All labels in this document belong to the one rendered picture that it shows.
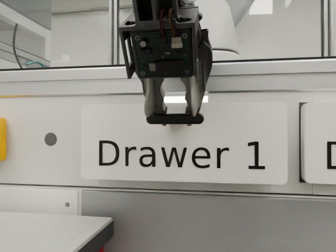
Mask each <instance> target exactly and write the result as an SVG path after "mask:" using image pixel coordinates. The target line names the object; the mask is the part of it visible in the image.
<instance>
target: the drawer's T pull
mask: <svg viewBox="0 0 336 252"><path fill-rule="evenodd" d="M146 121H147V123H149V124H151V125H166V124H201V123H203V121H204V116H203V115H202V114H201V113H196V115H195V116H193V113H152V114H151V115H150V116H149V117H146Z"/></svg>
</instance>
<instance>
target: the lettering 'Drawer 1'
mask: <svg viewBox="0 0 336 252"><path fill-rule="evenodd" d="M103 144H111V145H113V146H114V147H115V159H114V161H112V162H109V163H103ZM253 145H254V155H255V166H251V165H249V166H248V169H265V166H259V142H258V141H254V142H249V143H248V146H253ZM131 150H137V149H136V146H133V147H131V148H129V147H125V166H129V152H130V151H131ZM142 150H150V151H151V152H152V154H144V155H142V156H141V157H140V158H139V163H140V165H141V166H143V167H149V166H151V165H152V167H156V154H155V151H154V149H153V148H151V147H142V148H140V151H142ZM161 150H162V154H163V158H164V162H165V166H166V167H170V165H171V161H172V158H173V154H175V158H176V162H177V165H178V168H182V166H183V162H184V158H185V155H186V151H187V147H184V148H183V152H182V156H181V160H180V161H179V157H178V153H177V149H176V147H172V149H171V153H170V157H169V161H168V159H167V155H166V151H165V148H164V147H161ZM200 150H203V151H205V152H206V154H207V156H196V153H197V151H200ZM223 151H229V148H228V147H226V148H223V149H222V150H221V148H217V168H221V153H222V152H223ZM119 155H120V152H119V147H118V145H117V144H116V143H115V142H113V141H109V140H99V166H110V165H114V164H115V163H116V162H117V161H118V159H119ZM145 157H152V161H151V163H149V164H144V163H143V158H145ZM196 159H211V155H210V152H209V150H208V149H206V148H204V147H199V148H196V149H195V150H194V151H193V153H192V162H193V164H194V165H195V166H196V167H197V168H201V169H204V168H209V167H210V164H208V165H199V164H197V162H196Z"/></svg>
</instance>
